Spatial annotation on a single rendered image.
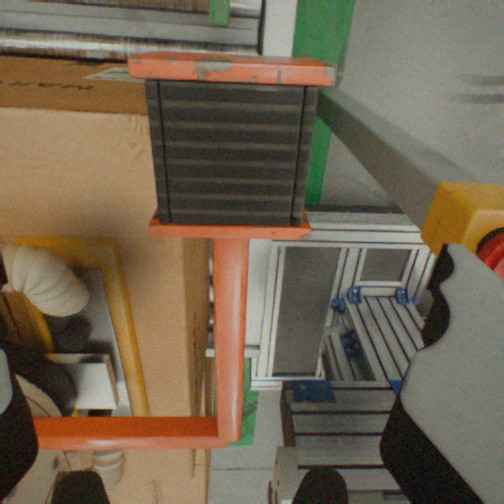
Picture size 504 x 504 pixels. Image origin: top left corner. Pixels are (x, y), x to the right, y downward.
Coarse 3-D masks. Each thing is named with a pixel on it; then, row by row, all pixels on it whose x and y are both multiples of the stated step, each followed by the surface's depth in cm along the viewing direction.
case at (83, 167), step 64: (0, 64) 53; (64, 64) 57; (0, 128) 31; (64, 128) 31; (128, 128) 31; (0, 192) 34; (64, 192) 34; (128, 192) 34; (128, 256) 38; (192, 256) 47; (192, 320) 50; (192, 384) 54
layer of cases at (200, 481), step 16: (208, 368) 130; (208, 384) 135; (208, 400) 140; (208, 464) 166; (128, 480) 139; (144, 480) 139; (160, 480) 140; (176, 480) 140; (192, 480) 141; (208, 480) 174; (112, 496) 145; (128, 496) 146; (144, 496) 146; (160, 496) 146; (176, 496) 147; (192, 496) 147
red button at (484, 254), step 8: (496, 232) 31; (480, 240) 32; (488, 240) 31; (496, 240) 29; (480, 248) 32; (488, 248) 29; (496, 248) 28; (480, 256) 30; (488, 256) 29; (496, 256) 29; (488, 264) 29; (496, 264) 29; (496, 272) 29
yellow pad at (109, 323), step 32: (64, 256) 35; (96, 256) 35; (96, 288) 37; (64, 320) 39; (96, 320) 39; (128, 320) 40; (64, 352) 41; (96, 352) 41; (128, 352) 42; (128, 384) 45; (96, 416) 44; (128, 416) 48
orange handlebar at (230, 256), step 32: (224, 256) 21; (224, 288) 23; (224, 320) 24; (224, 352) 26; (224, 384) 27; (192, 416) 33; (224, 416) 30; (64, 448) 31; (96, 448) 31; (128, 448) 32; (160, 448) 32; (192, 448) 32
